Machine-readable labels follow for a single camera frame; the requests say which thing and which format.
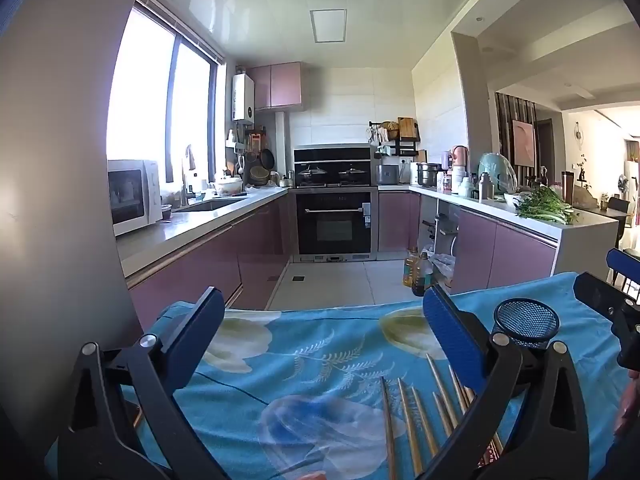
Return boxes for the yellow oil bottle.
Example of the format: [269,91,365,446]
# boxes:
[403,247,423,288]

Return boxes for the blue floral tablecloth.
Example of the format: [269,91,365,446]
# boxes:
[45,272,640,480]

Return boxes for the white water heater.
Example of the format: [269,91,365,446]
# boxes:
[232,73,256,122]

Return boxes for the pink base cabinet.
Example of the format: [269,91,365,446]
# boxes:
[378,191,558,296]
[127,192,293,331]

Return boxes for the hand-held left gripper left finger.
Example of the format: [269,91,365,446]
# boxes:
[57,286,227,480]

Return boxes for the steel stockpot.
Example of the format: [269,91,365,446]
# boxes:
[416,162,443,188]

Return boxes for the black mesh utensil holder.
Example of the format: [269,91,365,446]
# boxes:
[491,297,562,361]

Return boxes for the bunch of wooden chopsticks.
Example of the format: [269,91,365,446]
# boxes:
[380,352,506,480]

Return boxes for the cooking oil bottles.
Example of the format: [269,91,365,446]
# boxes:
[412,251,435,297]

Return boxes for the white cooking pot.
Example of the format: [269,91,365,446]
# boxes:
[215,176,246,197]

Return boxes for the pink wall cabinet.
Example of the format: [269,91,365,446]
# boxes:
[248,61,307,112]

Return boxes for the grey refrigerator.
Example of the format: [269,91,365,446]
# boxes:
[0,0,149,466]

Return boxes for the black integrated stove oven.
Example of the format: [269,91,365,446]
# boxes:
[292,144,379,263]

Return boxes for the black chair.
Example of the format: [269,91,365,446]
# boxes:
[607,196,632,251]

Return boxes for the clear plastic bag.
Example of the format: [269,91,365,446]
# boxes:
[427,252,457,291]

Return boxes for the person's right hand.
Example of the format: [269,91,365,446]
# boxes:
[614,369,640,438]

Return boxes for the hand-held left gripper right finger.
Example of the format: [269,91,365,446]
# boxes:
[422,282,591,480]

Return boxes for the kitchen window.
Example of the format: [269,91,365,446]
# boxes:
[106,2,226,183]

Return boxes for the kitchen sink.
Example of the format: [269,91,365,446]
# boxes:
[175,197,248,213]

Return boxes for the black wall rack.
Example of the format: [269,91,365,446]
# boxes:
[369,117,422,158]

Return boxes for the pink wall painting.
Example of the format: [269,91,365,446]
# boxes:
[511,119,537,167]

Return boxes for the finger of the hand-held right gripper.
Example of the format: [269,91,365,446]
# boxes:
[572,272,632,328]
[606,247,640,292]

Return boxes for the metal kitchen faucet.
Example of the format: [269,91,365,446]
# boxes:
[180,144,198,207]

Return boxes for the white microwave oven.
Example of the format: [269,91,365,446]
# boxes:
[107,159,163,237]

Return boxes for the green leafy vegetables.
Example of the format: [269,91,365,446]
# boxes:
[515,186,581,225]

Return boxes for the mint green appliance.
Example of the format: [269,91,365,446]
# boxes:
[477,152,518,196]

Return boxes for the ceiling light panel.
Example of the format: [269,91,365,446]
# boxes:
[309,8,348,44]

